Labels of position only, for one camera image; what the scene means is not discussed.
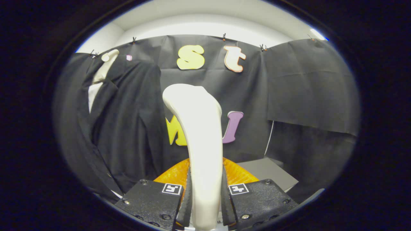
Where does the black button jacket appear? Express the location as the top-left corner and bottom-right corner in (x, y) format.
(77, 53), (166, 203)

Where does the black backdrop cloth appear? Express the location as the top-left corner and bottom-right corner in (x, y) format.
(53, 34), (360, 203)

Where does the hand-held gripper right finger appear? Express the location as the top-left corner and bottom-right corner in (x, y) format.
(221, 157), (299, 230)

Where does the grey cabinet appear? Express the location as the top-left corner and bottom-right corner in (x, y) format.
(236, 157), (299, 193)

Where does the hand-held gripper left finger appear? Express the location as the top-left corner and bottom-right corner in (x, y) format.
(115, 158), (193, 231)

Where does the white garment steamer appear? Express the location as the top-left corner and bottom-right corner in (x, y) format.
(162, 83), (223, 231)

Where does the white hanging cord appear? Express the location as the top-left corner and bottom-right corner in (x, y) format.
(264, 120), (275, 157)

